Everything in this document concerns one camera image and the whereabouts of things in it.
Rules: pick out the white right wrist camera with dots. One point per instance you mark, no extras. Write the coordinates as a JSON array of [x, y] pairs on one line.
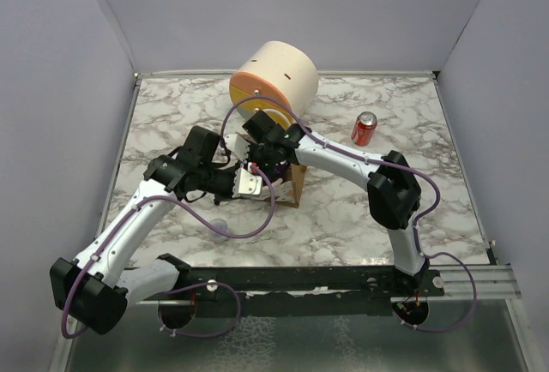
[[237, 146]]

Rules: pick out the brown canvas bag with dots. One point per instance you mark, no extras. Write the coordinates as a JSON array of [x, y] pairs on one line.
[[287, 191]]

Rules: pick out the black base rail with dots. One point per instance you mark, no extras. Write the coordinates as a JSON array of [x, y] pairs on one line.
[[300, 291]]

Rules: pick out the small clear plastic cup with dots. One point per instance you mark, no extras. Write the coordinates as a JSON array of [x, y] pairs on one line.
[[216, 233]]

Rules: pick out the cream cylindrical drawer cabinet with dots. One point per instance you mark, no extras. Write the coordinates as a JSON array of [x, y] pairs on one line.
[[279, 79]]

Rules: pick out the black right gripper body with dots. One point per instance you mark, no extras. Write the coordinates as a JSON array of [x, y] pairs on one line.
[[262, 159]]

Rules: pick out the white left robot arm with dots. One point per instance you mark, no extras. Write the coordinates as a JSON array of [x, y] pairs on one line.
[[96, 287]]

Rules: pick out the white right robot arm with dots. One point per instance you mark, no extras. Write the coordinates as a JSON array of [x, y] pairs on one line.
[[393, 192]]

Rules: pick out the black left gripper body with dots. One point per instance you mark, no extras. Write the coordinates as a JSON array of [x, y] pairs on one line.
[[220, 194]]

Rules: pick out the red soda can far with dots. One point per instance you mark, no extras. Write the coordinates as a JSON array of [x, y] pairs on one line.
[[364, 128]]

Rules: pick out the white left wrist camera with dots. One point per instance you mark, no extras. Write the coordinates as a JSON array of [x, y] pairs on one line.
[[246, 184]]

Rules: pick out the purple soda can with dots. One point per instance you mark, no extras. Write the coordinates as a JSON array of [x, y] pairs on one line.
[[280, 170]]

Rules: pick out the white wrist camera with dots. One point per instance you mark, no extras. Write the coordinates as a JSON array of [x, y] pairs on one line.
[[237, 146], [246, 184]]

